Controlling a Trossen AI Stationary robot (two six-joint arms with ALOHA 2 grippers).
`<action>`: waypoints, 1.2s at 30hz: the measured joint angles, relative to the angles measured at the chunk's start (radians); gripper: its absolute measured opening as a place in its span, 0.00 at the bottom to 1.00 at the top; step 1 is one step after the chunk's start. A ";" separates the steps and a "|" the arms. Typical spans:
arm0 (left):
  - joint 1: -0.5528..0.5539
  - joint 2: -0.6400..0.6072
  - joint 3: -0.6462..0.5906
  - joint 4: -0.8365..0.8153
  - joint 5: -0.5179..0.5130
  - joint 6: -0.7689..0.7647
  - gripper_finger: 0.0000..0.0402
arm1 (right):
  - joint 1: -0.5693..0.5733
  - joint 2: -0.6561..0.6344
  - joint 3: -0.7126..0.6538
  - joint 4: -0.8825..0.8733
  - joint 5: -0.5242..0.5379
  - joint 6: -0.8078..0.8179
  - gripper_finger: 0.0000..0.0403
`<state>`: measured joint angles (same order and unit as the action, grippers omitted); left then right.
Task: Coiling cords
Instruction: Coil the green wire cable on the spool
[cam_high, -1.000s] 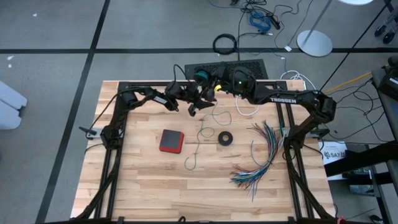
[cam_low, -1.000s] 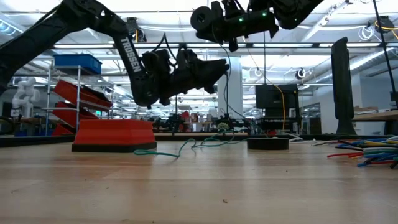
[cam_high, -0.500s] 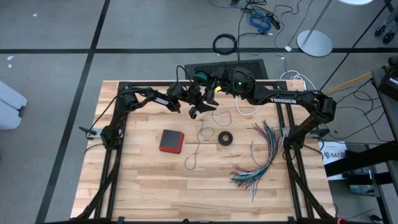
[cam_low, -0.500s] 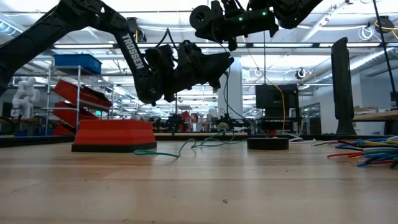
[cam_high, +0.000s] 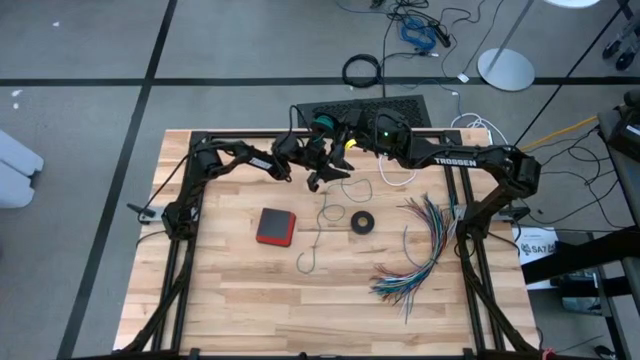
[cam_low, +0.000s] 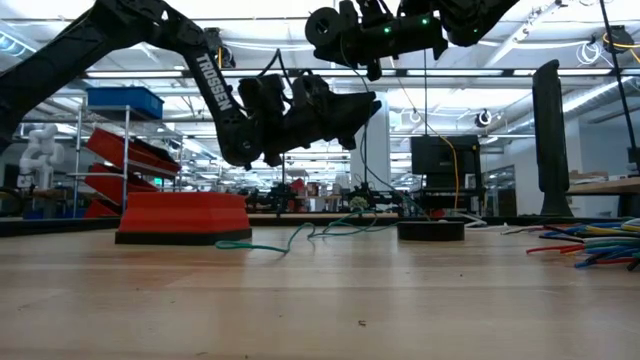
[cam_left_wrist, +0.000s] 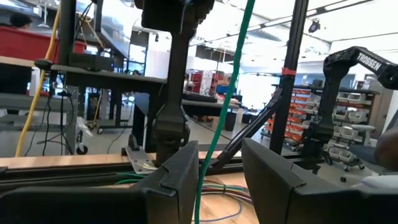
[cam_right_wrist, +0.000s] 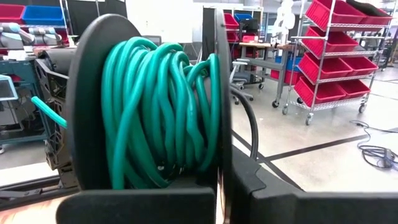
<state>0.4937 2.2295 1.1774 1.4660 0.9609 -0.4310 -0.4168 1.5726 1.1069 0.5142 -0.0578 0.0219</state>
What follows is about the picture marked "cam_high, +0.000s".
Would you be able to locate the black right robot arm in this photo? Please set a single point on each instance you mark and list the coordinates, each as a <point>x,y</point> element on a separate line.
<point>455,161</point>

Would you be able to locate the black tape roll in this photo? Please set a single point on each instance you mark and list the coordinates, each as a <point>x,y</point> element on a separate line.
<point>354,222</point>

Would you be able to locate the dark side desk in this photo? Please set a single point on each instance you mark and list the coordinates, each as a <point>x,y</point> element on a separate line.
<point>617,170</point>

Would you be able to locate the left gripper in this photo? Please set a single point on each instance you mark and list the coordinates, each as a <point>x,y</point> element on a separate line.
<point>315,155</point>

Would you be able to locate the white rounded object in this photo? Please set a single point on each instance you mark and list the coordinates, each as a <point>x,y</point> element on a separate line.
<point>15,170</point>

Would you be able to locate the wheeled chair base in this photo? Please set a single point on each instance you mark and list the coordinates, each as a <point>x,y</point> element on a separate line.
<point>625,60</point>

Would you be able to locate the white round stand base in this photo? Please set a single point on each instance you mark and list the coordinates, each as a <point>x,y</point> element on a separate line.
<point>572,3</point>

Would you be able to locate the thin black slanted pole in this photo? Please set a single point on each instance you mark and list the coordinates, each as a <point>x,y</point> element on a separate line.
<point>566,75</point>

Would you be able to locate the red and black box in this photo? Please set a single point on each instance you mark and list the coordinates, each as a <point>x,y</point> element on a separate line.
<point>276,226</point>

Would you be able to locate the black floor vent grille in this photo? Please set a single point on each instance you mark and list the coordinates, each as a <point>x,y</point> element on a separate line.
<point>420,107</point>

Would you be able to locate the small white plug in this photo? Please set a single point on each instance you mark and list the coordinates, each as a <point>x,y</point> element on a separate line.
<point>463,78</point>

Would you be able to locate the white printed sign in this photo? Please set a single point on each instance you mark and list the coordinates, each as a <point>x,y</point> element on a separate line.
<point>535,247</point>

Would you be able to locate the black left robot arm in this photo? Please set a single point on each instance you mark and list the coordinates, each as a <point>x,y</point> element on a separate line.
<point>260,162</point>

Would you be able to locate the floor stand with round base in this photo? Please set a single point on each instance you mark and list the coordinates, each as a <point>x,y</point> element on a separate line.
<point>505,70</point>

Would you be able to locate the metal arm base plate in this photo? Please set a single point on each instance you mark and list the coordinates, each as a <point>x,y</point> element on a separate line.
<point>157,214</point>
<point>459,214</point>

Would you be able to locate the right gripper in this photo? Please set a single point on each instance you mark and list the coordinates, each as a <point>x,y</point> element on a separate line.
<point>357,132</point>

